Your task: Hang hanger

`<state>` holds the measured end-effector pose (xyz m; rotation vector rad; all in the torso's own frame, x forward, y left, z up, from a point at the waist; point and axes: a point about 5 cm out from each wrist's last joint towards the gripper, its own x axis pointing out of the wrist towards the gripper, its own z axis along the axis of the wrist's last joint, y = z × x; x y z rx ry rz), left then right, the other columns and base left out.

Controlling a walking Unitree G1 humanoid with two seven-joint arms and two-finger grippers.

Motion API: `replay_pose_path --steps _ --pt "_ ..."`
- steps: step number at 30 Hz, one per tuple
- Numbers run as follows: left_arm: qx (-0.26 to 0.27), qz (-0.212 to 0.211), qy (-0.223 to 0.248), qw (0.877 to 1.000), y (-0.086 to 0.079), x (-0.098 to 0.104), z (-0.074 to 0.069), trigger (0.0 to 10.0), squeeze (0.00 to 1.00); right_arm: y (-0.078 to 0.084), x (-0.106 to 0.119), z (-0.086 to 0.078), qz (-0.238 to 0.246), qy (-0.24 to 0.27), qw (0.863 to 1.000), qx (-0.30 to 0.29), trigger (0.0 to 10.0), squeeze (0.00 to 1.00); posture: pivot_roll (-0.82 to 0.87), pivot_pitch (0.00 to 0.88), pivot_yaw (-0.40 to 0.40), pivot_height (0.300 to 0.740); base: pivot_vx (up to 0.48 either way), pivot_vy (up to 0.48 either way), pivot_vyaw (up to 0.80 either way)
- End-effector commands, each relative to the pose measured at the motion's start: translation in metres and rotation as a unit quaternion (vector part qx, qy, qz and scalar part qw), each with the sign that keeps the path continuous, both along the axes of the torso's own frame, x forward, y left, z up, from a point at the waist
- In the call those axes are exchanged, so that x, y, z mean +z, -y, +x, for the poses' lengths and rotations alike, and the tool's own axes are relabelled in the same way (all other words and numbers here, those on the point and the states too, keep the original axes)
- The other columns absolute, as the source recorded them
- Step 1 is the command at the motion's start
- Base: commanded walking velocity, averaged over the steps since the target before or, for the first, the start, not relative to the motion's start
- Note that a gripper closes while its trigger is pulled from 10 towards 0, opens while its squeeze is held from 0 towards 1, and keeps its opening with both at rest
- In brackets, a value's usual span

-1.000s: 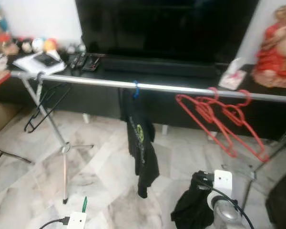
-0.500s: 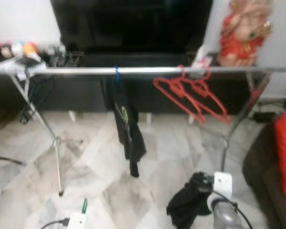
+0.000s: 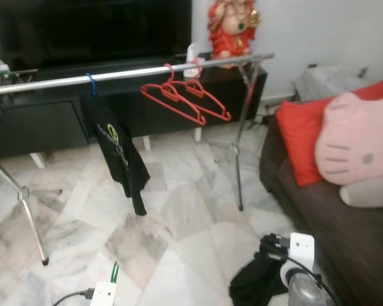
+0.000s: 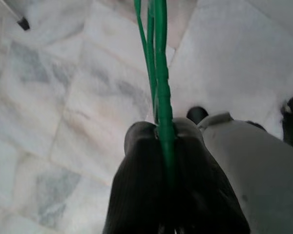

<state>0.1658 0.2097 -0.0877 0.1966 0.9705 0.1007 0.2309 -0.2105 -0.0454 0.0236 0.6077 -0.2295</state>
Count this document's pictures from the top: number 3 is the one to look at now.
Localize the pink cat face cushion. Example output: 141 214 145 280
315 91 383 187

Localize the red and gold deity statue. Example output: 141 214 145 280
207 0 262 68

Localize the red plastic hanger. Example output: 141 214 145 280
172 57 232 123
140 62 207 127

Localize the grey open-eyed Totoro plush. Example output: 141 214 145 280
338 175 383 209

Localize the grey cloth cover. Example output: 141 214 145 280
290 66 374 103

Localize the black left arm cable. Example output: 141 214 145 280
51 288 96 306

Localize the dark grey fabric sofa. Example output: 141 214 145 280
259 105 383 306

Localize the blue plastic hanger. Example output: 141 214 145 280
85 72 98 96

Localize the black flat screen television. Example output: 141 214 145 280
0 0 193 71

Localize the small white pink box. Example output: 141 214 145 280
185 41 205 78

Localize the black low TV cabinet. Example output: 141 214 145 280
0 61 269 160

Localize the silver metal clothes rack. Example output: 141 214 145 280
0 52 275 266

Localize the black T-shirt with logo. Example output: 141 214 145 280
229 252 291 306
80 92 151 216

